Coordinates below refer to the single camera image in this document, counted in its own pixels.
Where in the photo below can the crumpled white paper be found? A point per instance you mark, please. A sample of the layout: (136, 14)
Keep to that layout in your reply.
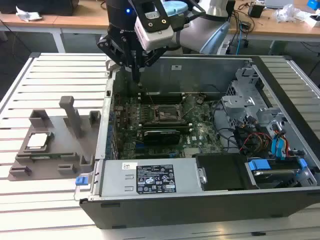
(27, 15)

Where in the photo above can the black bag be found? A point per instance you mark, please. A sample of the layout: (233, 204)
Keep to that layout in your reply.
(37, 6)

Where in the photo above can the green RAM stick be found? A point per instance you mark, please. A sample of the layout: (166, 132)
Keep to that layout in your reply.
(42, 157)

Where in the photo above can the silver chipset heatsink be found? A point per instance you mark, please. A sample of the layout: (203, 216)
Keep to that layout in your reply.
(192, 151)

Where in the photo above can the small black electronics module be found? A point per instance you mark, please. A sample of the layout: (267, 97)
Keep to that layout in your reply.
(246, 25)

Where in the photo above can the wooden desk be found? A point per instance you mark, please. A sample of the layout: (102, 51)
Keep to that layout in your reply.
(75, 21)
(275, 28)

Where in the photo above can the black graphics card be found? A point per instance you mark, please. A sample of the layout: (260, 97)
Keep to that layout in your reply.
(162, 137)

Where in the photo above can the grey power supply unit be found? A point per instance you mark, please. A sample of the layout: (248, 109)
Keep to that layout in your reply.
(115, 180)

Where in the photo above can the green motherboard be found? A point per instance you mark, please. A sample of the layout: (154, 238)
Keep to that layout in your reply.
(202, 130)

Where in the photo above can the grey parts rack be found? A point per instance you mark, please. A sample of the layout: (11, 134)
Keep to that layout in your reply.
(62, 147)

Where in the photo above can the white power strip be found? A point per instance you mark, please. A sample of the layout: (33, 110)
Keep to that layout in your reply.
(225, 47)

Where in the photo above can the open black PC case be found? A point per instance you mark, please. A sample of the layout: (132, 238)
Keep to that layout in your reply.
(175, 212)

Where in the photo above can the grey laptop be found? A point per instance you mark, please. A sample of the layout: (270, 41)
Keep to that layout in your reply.
(277, 3)

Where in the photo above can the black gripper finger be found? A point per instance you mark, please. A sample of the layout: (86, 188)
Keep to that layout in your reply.
(110, 47)
(153, 58)

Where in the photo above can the clear plastic bag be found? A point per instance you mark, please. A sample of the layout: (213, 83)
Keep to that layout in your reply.
(285, 12)

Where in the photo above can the silver CPU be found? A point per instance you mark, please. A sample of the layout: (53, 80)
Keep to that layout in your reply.
(37, 141)

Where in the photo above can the small black box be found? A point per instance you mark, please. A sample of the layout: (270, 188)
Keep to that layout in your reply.
(256, 10)

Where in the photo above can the CPU socket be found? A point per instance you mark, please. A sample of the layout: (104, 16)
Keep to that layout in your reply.
(167, 113)

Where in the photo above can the silver metal drive cage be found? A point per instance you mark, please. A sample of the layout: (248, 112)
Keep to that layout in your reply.
(235, 102)

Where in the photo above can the blue box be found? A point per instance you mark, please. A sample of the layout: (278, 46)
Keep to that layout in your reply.
(312, 4)

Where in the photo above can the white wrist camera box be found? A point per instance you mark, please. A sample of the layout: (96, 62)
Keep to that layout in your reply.
(155, 37)

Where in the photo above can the black plastic cover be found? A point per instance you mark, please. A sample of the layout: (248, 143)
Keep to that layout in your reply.
(220, 172)

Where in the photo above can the hard disk in blue carrier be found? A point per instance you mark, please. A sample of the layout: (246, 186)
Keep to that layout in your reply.
(258, 165)

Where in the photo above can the blue expansion slot clips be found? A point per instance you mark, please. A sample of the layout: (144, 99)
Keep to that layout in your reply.
(110, 130)

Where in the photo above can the black RAM slot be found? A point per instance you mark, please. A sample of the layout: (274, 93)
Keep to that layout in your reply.
(162, 100)
(172, 95)
(162, 123)
(185, 128)

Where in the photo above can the blue case latch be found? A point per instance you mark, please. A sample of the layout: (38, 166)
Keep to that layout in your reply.
(82, 181)

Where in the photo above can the thin metal locking lever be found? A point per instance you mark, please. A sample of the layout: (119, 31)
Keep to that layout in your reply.
(150, 98)
(188, 111)

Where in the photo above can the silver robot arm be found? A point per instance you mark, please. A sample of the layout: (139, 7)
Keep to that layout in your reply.
(190, 35)

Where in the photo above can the round coin battery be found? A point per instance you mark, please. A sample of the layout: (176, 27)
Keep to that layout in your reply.
(200, 100)

